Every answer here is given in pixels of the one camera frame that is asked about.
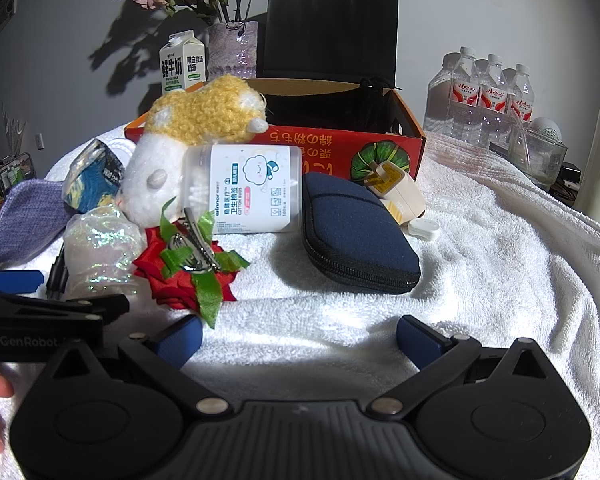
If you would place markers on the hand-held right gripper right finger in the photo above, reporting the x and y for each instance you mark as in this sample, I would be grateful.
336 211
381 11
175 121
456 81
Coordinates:
420 340

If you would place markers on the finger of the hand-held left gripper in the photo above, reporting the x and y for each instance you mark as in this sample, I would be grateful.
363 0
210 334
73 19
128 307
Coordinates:
105 305
15 281

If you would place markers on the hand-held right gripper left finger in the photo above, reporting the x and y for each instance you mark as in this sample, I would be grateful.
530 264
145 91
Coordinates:
180 337

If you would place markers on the red fabric rose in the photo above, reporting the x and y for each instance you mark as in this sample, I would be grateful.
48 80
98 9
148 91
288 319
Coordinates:
180 290

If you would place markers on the iridescent white pouch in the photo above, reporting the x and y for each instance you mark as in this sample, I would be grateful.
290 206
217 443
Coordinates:
100 250

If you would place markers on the purple knit cloth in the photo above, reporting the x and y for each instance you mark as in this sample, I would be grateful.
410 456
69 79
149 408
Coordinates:
25 220

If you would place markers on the navy zip case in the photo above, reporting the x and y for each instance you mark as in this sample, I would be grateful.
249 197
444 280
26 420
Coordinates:
350 230

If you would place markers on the red cardboard box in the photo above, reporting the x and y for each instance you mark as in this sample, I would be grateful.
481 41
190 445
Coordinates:
325 152

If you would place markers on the black pens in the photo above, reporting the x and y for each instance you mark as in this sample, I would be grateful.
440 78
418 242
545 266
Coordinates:
55 280

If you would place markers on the metal hair clip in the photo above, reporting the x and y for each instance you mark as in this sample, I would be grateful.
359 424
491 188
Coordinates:
195 255

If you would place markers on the white towel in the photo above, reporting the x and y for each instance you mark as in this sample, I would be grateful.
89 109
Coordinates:
480 260

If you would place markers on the clear plastic box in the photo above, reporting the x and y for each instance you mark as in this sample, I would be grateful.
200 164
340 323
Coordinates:
10 172

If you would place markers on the small white case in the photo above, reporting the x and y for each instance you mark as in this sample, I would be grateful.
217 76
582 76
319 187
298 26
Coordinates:
425 230

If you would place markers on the blue patterned box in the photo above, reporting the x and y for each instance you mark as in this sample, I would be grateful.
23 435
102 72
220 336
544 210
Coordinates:
92 180

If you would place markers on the cream power adapter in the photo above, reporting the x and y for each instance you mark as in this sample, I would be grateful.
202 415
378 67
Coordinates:
400 200

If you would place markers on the clear cotton swab jar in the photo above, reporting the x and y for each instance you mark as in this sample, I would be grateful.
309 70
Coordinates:
250 185

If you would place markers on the yellow and white plush hamster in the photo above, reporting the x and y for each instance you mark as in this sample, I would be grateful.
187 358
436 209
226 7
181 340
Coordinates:
195 110

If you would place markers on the clear glass container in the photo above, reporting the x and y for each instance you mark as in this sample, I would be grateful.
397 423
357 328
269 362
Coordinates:
545 160

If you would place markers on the white round speaker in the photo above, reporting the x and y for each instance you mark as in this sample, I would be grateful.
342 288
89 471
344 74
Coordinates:
545 127

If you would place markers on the white milk carton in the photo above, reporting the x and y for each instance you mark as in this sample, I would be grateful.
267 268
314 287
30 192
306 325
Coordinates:
180 67

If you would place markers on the pack of water bottles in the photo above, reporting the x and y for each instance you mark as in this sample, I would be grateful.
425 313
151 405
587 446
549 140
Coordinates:
480 95

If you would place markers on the purple glittery vase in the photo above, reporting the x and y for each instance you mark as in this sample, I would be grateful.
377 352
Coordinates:
230 52

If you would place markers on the black paper bag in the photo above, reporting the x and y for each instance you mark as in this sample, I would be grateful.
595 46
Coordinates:
330 30

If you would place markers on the white wall socket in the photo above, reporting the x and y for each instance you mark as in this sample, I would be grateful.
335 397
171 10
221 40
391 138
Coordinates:
39 141

